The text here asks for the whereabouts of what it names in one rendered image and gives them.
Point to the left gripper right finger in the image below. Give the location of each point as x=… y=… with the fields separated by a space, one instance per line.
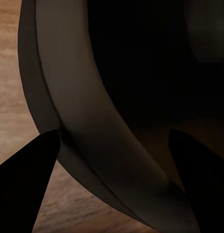
x=202 y=173

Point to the cauldron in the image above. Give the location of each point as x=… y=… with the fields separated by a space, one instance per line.
x=114 y=77

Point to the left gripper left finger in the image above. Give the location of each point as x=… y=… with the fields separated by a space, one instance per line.
x=24 y=178

